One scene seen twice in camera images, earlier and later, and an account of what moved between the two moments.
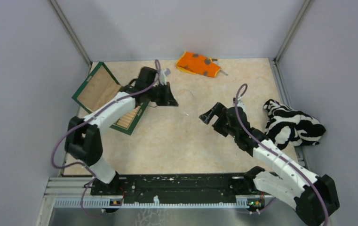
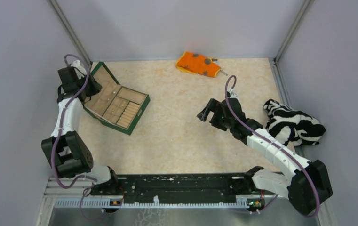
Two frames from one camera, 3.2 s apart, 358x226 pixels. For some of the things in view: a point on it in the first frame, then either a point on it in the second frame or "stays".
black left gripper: x=168 y=99 -> x=95 y=86
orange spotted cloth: x=198 y=64 stays
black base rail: x=218 y=186 stays
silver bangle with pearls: x=187 y=103 -> x=107 y=91
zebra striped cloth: x=285 y=125 stays
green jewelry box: x=100 y=85 stays
